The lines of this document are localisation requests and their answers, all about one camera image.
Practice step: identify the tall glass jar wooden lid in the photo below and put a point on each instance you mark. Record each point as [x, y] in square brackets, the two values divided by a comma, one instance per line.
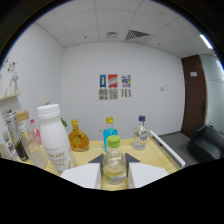
[31, 148]

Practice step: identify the green potted plant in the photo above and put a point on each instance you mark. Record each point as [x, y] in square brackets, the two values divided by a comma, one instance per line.
[63, 122]

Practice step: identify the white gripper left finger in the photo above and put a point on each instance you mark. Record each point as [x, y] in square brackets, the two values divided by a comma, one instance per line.
[81, 175]

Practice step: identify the red white wall poster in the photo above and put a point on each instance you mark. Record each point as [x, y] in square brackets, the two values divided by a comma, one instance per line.
[112, 81]

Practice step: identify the large white bottle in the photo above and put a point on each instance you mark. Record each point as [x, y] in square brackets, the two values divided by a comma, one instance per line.
[56, 143]

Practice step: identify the brown wooden door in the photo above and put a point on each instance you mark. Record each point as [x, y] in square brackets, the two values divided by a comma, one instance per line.
[194, 96]

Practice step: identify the black armchair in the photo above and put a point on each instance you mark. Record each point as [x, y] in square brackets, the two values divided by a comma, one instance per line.
[206, 141]

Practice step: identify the small wall pictures cluster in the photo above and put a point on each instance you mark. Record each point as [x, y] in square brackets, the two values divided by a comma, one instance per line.
[10, 66]

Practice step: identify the clear bottle green cap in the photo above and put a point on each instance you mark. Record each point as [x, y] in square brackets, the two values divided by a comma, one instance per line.
[114, 166]

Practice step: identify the multicolour wall poster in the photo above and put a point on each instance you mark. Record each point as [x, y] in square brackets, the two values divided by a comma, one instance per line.
[126, 81]

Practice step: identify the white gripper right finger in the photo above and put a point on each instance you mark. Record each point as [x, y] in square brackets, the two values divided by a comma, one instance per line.
[146, 174]

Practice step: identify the clear bottle blue cap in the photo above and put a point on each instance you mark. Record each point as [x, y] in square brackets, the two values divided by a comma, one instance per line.
[140, 136]

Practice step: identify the grey print wall sheet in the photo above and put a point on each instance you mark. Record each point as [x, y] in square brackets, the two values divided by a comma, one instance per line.
[103, 94]
[113, 94]
[126, 93]

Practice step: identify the clear glass vase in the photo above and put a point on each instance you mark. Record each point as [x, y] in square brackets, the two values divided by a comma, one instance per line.
[14, 84]

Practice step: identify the small pink bottle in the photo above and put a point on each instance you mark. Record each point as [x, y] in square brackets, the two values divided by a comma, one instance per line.
[36, 133]

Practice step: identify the large ceiling air vent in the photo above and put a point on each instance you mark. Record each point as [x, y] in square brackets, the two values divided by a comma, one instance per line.
[136, 35]

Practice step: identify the wooden wall shelf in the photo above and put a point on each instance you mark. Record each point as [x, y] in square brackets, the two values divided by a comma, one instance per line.
[9, 97]

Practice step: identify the blue yellow wall poster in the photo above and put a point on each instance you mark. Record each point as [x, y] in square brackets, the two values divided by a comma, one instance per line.
[102, 81]

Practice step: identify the round amber liquor bottle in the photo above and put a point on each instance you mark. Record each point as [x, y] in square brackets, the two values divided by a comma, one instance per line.
[78, 141]

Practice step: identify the blue bottle yellow cap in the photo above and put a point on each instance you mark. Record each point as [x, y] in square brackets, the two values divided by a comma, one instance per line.
[109, 130]

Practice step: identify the black silver foil bag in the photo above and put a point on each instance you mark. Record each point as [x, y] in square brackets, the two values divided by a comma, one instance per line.
[13, 133]

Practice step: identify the small ceiling vent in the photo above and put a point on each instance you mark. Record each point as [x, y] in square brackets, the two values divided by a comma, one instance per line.
[112, 34]

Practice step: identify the long ceiling light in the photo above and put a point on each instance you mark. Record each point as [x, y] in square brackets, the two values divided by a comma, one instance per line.
[206, 41]

